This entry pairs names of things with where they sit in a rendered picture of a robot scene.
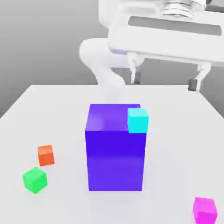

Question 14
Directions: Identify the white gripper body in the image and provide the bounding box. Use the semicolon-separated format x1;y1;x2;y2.
107;9;224;67

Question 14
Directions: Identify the small cyan cube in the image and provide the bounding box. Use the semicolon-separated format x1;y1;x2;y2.
127;108;150;134

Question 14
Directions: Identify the small orange cube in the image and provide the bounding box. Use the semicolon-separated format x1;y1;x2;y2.
37;144;55;167

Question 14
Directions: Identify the small magenta cube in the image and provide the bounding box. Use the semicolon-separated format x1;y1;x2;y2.
192;196;218;224

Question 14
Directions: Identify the small green cube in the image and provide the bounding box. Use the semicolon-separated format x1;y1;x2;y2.
22;166;48;195

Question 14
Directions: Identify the large purple box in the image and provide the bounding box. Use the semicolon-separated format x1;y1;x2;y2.
85;103;147;192

